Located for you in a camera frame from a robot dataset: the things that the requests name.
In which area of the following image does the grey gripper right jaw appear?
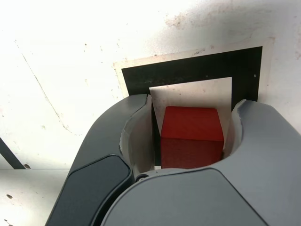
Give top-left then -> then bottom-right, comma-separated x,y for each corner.
94,100 -> 301,226

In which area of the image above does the black tape strip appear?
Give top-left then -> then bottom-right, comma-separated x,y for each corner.
0,136 -> 26,170

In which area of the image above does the red cube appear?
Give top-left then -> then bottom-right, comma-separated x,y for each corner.
160,106 -> 224,170

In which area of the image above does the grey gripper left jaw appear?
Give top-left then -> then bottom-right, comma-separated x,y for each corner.
46,93 -> 156,226

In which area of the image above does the black tape square outline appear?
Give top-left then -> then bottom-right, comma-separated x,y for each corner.
121,46 -> 263,167

